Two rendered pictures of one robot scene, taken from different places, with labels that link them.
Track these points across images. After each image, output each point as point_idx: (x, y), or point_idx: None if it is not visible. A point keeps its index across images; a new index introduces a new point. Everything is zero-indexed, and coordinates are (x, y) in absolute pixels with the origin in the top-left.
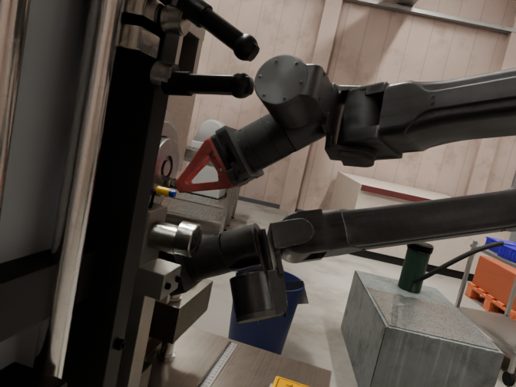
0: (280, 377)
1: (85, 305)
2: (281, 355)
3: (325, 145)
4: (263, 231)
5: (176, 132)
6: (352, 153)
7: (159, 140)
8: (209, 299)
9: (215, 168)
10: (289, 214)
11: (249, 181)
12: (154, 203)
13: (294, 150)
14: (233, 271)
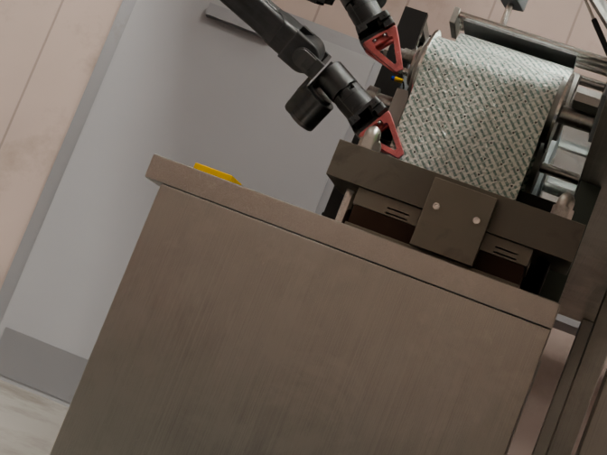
0: (228, 174)
1: None
2: (212, 175)
3: (332, 3)
4: (331, 63)
5: (427, 38)
6: (317, 1)
7: (381, 67)
8: (331, 161)
9: (383, 48)
10: (322, 42)
11: (360, 41)
12: (406, 90)
13: (346, 8)
14: (333, 102)
